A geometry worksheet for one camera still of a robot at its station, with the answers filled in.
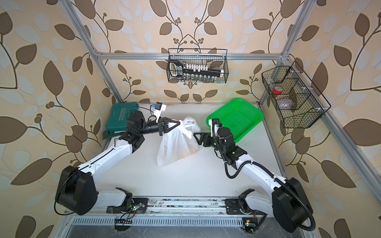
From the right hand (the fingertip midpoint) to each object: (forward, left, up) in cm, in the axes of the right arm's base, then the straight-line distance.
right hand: (199, 134), depth 80 cm
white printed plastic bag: (-5, +11, 0) cm, 12 cm away
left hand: (-2, +11, +13) cm, 17 cm away
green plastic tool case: (+23, +58, -13) cm, 63 cm away
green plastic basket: (+27, -31, -17) cm, 45 cm away
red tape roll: (+18, -44, +14) cm, 50 cm away
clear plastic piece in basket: (+7, -44, +14) cm, 47 cm away
